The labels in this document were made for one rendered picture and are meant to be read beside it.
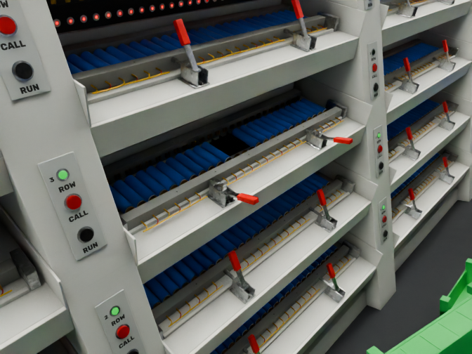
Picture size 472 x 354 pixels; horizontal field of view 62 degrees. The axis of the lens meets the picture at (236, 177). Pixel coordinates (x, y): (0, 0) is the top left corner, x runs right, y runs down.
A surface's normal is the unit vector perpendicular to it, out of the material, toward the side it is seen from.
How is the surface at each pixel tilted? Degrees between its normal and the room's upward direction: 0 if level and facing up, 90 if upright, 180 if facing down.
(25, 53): 90
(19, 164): 90
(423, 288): 0
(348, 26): 90
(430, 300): 0
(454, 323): 0
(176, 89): 23
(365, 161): 90
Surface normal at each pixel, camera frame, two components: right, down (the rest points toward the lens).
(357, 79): -0.70, 0.39
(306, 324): 0.09, -0.79
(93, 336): 0.69, 0.14
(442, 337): -0.19, -0.91
